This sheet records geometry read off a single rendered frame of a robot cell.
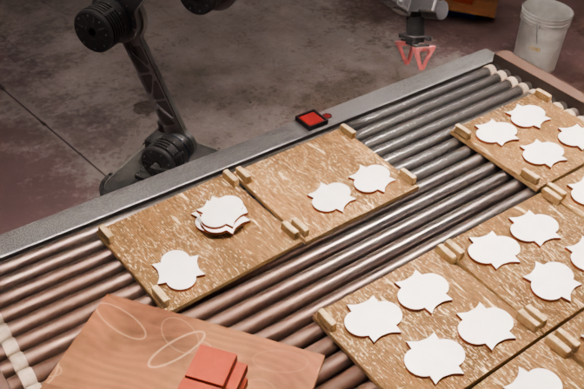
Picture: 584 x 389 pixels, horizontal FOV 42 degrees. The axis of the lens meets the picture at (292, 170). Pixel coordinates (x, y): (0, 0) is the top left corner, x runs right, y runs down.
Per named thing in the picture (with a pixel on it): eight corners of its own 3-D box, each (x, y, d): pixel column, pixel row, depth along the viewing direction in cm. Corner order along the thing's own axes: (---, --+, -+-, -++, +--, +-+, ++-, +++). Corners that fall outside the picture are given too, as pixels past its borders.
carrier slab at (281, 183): (232, 176, 222) (232, 172, 221) (341, 131, 242) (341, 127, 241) (306, 246, 200) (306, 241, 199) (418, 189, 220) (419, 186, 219)
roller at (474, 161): (7, 387, 168) (3, 373, 165) (567, 115, 263) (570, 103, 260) (16, 403, 165) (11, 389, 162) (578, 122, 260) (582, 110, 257)
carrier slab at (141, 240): (96, 234, 200) (95, 230, 199) (225, 177, 221) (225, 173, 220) (167, 317, 179) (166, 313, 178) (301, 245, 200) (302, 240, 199)
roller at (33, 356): (-1, 372, 171) (-5, 358, 168) (554, 108, 266) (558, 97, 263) (7, 386, 168) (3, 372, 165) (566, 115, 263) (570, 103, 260)
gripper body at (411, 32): (416, 37, 237) (417, 13, 235) (433, 42, 228) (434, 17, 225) (397, 39, 235) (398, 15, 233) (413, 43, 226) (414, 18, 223)
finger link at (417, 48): (423, 66, 235) (425, 36, 232) (435, 70, 229) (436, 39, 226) (403, 68, 233) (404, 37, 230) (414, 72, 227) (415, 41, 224)
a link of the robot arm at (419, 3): (398, -20, 223) (389, 8, 223) (429, -18, 215) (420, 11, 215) (421, -4, 231) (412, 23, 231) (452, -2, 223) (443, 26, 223)
